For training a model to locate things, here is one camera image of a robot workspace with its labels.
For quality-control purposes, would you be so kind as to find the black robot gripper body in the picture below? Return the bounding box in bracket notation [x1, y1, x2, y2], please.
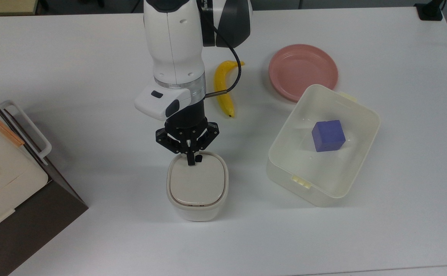
[155, 100, 220, 155]

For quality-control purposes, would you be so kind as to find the beige trash can lid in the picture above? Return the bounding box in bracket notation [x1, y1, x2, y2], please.
[169, 155, 226, 208]

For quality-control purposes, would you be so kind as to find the white small trash can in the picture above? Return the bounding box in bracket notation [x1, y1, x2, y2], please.
[166, 150, 230, 222]

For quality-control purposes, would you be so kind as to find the yellow banana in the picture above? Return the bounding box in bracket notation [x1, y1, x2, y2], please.
[213, 60, 245, 118]

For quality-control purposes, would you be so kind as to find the pink round plate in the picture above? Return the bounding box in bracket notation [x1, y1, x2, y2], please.
[268, 44, 339, 103]

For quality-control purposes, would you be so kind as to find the translucent white plastic container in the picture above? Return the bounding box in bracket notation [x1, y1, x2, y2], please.
[266, 84, 381, 208]

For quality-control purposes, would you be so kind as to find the purple cube block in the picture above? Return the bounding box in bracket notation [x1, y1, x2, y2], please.
[311, 120, 347, 153]

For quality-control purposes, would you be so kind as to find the white brown countertop appliance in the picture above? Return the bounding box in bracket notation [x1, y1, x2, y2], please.
[0, 84, 89, 276]

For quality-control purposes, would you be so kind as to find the wooden side table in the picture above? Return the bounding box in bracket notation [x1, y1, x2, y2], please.
[0, 0, 40, 16]

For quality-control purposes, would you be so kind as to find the black table clamp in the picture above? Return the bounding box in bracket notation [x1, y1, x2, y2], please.
[414, 0, 447, 21]

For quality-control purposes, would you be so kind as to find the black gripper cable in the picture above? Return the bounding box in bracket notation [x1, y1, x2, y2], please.
[197, 0, 243, 99]

